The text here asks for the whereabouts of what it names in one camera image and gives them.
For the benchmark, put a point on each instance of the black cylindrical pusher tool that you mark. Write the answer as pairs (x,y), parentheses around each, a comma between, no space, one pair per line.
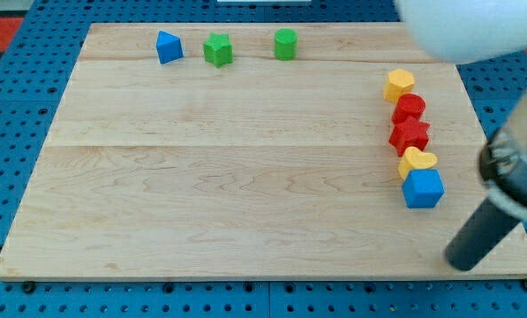
(502,165)

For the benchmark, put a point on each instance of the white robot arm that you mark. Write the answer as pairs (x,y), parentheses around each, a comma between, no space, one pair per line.
(463,32)

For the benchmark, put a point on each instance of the blue cube block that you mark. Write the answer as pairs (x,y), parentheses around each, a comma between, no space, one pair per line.
(423,188)

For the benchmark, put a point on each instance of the yellow heart block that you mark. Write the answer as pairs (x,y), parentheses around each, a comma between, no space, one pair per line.
(415,159)

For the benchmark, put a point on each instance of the red star block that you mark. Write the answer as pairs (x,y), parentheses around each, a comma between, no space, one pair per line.
(409,133)

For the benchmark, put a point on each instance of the red cylinder block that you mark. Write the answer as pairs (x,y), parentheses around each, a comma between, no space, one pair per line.
(408,105)

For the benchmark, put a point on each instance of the yellow hexagon block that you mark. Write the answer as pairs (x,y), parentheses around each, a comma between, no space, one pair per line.
(398,82)

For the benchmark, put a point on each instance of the green cylinder block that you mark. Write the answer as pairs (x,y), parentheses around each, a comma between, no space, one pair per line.
(285,44)

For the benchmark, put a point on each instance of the wooden board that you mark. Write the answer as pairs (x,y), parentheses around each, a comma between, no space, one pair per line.
(260,170)

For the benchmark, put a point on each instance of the green star block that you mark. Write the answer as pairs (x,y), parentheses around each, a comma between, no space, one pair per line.
(218,50)

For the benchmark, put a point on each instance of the blue triangular prism block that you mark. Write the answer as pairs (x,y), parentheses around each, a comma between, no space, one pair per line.
(169,47)

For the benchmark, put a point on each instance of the blue perforated base mat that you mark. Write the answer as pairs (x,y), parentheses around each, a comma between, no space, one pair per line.
(39,43)

